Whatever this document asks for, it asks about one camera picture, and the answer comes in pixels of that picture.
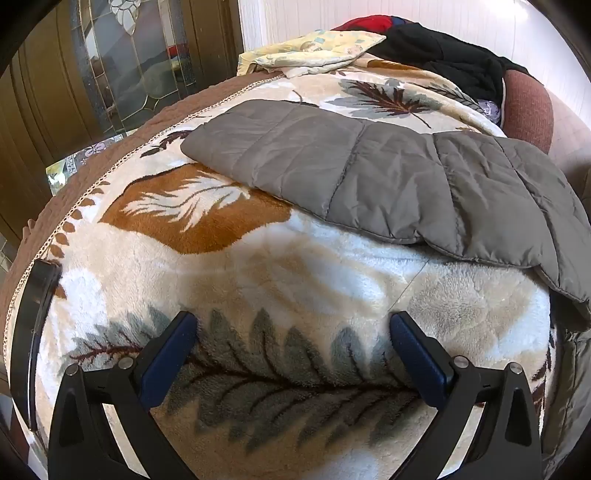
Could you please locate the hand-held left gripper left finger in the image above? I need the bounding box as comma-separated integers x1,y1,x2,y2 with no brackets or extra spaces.
48,311,199,480

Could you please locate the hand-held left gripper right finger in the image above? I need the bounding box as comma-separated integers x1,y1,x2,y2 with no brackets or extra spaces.
389,311,542,480

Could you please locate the grey quilted jacket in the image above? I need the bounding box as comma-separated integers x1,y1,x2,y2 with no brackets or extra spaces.
180,98,591,330

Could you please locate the black smartphone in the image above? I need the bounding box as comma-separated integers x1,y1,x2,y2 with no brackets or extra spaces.
9,259,63,432

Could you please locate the leaf print fleece blanket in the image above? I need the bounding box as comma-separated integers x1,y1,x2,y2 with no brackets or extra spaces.
4,60,561,480

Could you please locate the lilac patterned cloth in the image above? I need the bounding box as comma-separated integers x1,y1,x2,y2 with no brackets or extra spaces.
478,98,504,125

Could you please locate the wooden stained glass door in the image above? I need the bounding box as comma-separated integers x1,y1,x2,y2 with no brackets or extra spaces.
0,0,245,259

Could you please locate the black garment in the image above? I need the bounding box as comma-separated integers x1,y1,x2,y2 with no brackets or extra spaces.
369,23,532,123

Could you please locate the yellow patterned cloth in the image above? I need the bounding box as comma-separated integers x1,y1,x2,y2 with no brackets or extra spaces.
238,29,387,78

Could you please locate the red garment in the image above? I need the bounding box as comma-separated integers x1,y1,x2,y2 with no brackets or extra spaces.
331,15,402,33

